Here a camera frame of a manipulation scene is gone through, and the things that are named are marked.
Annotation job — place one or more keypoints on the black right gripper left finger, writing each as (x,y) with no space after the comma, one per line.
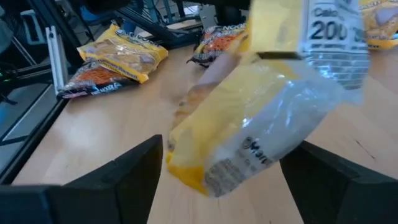
(109,199)

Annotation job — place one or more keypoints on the black fire noodle pack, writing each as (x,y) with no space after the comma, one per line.
(93,81)
(217,43)

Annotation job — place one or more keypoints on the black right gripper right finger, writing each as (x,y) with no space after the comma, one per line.
(342,199)

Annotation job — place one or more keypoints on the silver metal bracket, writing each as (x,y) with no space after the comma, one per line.
(57,62)

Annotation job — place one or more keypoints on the yellow creamy chicken noodle pack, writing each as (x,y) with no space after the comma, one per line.
(248,124)
(381,21)
(124,53)

